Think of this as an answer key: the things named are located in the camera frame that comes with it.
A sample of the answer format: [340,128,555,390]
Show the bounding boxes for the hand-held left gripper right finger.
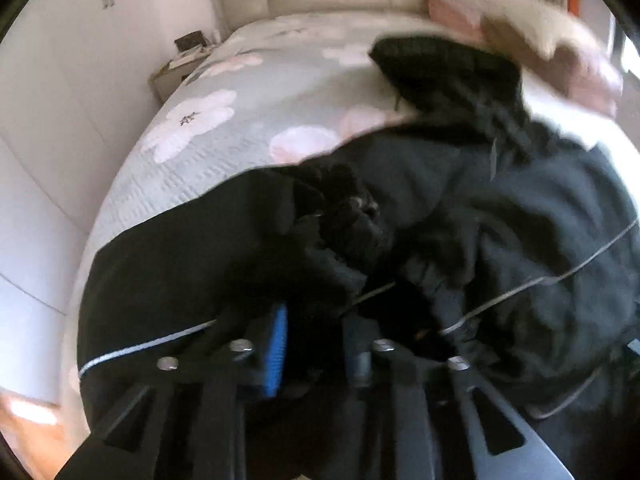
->
[342,317,576,480]

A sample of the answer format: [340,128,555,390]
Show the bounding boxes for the window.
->
[609,14,640,78]

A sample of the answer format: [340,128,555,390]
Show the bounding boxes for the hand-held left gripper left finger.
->
[55,302,291,480]

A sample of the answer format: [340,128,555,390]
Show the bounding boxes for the black pants with grey piping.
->
[75,35,640,480]

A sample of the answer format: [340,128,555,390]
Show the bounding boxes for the small dark desk clock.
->
[173,31,209,54]

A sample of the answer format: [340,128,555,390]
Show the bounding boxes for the floral bed cover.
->
[61,10,631,436]

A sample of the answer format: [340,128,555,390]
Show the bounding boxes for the folded pink quilt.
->
[424,0,625,120]

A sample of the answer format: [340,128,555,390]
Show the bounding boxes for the beige nightstand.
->
[149,42,217,105]

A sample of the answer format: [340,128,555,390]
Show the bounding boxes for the cream knitted pillow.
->
[425,0,601,61]

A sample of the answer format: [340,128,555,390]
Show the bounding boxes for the white papers on nightstand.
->
[166,51,202,70]

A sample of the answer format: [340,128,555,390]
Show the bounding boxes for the white wardrobe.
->
[0,0,226,406]

